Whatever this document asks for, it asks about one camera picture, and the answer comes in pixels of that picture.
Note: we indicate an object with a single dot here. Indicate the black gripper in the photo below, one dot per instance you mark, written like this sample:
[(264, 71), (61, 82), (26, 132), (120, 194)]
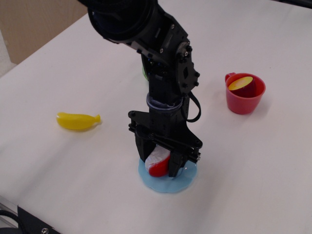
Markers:
[(168, 131)]

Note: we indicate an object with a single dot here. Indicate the red and white toy sushi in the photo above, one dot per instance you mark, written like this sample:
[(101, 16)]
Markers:
[(157, 163)]

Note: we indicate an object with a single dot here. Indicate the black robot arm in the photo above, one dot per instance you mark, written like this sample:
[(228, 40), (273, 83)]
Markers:
[(166, 56)]

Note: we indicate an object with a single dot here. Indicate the light blue plastic plate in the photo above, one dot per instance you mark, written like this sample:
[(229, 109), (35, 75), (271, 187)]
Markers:
[(165, 184)]

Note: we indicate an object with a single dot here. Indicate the red plastic cup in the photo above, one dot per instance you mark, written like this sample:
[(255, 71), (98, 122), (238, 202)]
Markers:
[(243, 105)]

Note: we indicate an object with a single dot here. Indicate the yellow toy banana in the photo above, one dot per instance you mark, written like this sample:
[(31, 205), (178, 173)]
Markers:
[(77, 121)]

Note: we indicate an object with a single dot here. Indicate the purple yellow toy sweet potato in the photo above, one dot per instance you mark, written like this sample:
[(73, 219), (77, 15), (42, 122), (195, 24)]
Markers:
[(243, 87)]

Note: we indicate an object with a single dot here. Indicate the black corner bracket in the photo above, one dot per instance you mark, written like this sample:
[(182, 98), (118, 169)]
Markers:
[(35, 225)]

